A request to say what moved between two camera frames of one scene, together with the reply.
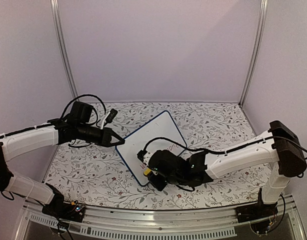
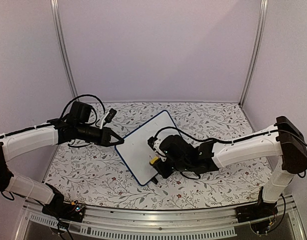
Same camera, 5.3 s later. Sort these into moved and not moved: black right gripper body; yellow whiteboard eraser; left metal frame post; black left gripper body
Moved: black right gripper body; yellow whiteboard eraser
Not moved: left metal frame post; black left gripper body
